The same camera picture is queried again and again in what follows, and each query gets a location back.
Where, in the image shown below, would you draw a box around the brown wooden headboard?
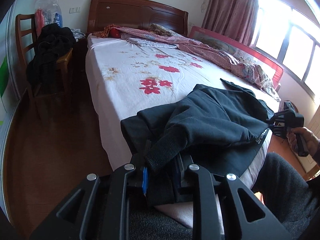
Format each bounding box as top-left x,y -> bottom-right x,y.
87,0 -> 188,36

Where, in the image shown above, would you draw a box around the dark navy sport pants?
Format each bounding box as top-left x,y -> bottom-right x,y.
120,81 -> 274,205

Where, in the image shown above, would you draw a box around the red round object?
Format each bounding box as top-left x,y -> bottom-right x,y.
109,28 -> 121,38

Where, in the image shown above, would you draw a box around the wooden chair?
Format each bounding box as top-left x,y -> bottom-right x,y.
15,14 -> 73,104

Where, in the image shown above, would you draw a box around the window with dark frame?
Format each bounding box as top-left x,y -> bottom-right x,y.
251,0 -> 319,98

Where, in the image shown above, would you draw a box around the person's right hand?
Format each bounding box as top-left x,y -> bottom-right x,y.
286,127 -> 319,164

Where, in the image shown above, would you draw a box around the pink purple curtain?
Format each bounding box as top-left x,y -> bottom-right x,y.
202,0 -> 259,46

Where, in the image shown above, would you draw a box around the red checked quilt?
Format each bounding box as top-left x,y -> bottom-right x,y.
92,24 -> 281,102

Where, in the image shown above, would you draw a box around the red bed guard rail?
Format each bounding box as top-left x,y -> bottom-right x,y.
189,26 -> 283,92

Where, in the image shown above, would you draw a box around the person's grey trouser legs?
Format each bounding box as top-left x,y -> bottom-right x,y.
127,152 -> 320,240

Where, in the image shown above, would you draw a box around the plastic bag with items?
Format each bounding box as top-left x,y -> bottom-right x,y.
35,0 -> 63,36

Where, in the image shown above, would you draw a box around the floral wardrobe door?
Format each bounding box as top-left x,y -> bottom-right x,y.
1,0 -> 36,154

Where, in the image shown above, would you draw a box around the white floral bed sheet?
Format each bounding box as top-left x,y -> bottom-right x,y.
85,33 -> 282,229

